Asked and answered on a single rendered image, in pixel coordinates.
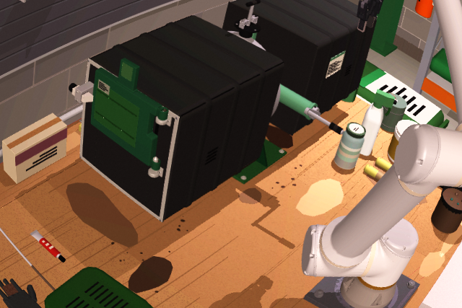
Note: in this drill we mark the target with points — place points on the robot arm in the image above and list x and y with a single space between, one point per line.
364 221

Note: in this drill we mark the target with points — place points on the silver crank with black grip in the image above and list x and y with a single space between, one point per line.
323 119

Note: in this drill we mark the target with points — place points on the black lock pin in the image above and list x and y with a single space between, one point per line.
249 21

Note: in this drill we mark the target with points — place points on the black compost tumbler body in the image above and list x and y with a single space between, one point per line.
216 106

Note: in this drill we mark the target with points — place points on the green hatch door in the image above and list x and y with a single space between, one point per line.
119 113

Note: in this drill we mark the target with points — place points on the white door bolt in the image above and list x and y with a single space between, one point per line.
82 91

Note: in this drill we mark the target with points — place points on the orange cone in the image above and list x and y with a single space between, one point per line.
424 1

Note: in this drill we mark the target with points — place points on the grey step ladder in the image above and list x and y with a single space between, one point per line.
438 81

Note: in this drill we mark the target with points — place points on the grey-green tin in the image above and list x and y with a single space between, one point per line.
397 115

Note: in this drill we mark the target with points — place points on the white spray bottle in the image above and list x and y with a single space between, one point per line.
373 124

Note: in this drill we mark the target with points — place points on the yellow tin with white lid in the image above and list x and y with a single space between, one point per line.
395 142

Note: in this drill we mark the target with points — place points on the striped grey-green jar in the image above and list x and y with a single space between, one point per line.
349 149

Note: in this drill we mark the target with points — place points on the yellow cylinder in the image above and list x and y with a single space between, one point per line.
383 163
373 172

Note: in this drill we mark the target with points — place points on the brown plant pot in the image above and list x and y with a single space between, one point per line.
447 210

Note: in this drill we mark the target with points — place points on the tan cardboard box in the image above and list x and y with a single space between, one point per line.
34 149

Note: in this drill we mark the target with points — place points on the green slotted crate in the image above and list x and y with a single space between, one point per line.
94 291

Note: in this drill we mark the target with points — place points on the red and white tube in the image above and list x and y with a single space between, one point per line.
47 246

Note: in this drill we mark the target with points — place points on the thin grey rod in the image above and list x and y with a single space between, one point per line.
21 255

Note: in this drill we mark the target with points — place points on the black glove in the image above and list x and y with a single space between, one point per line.
16 295

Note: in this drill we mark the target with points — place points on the green post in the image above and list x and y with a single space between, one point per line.
390 23

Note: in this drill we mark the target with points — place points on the grey slatted wall panel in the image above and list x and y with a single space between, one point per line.
108 1

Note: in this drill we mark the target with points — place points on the grey base plate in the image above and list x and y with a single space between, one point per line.
321 295

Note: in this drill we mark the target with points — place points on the white wall pipe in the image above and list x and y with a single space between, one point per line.
70 114

